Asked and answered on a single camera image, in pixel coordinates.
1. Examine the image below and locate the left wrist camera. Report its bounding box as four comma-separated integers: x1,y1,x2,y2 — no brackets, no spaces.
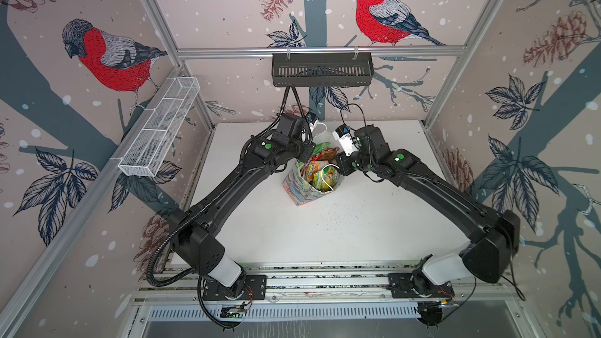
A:
305,111,319,126

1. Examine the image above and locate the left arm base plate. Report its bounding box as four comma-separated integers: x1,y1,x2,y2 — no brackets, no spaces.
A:
200,274,267,301

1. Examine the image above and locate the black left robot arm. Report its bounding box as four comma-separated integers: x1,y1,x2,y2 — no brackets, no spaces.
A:
169,114,315,294

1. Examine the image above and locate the yellow green candy bag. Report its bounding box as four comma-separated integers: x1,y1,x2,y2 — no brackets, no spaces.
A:
302,161,340,192

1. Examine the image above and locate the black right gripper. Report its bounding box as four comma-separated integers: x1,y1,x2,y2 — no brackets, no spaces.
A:
326,147,378,175

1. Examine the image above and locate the white wire mesh shelf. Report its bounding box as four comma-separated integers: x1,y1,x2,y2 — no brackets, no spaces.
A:
118,77,200,178

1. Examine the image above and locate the bright green snack bag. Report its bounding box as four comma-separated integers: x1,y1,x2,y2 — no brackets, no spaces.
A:
311,142,330,161

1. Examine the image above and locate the horizontal aluminium frame bar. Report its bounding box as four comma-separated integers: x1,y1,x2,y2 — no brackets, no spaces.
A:
176,45,466,60

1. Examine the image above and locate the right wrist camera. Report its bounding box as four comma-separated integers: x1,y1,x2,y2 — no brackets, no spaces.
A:
333,125,358,156

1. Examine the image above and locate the black perforated wall basket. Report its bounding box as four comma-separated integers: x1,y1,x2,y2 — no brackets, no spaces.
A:
272,53,374,88

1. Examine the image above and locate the colourful paper gift bag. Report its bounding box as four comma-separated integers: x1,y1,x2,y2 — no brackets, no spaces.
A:
282,120,344,207

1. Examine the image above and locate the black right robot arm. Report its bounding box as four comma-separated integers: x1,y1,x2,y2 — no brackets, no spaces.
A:
333,125,520,286

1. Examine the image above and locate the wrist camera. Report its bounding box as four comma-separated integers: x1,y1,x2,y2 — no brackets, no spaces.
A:
333,125,358,156
305,111,319,126

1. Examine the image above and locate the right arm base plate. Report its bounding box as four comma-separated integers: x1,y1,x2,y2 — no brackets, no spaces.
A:
387,273,455,299

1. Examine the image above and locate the aluminium mounting rail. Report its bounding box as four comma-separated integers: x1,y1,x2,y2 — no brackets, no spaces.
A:
135,262,524,304

